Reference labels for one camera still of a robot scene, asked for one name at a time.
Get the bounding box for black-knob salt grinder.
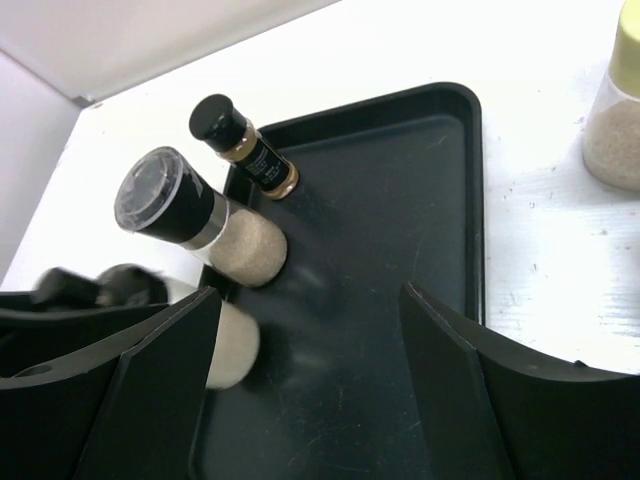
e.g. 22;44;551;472
30;264;261;390

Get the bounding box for small black-cap spice bottle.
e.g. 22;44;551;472
189;94;300;200

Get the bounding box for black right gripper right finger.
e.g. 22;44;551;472
399;283;639;479

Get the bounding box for black rectangular tray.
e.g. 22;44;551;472
189;83;485;479

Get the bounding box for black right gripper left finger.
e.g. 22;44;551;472
1;287;221;479

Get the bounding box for clear-lid salt grinder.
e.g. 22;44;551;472
114;146;288;288

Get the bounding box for yellow-cap seasoning bottle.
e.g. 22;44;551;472
582;1;639;191

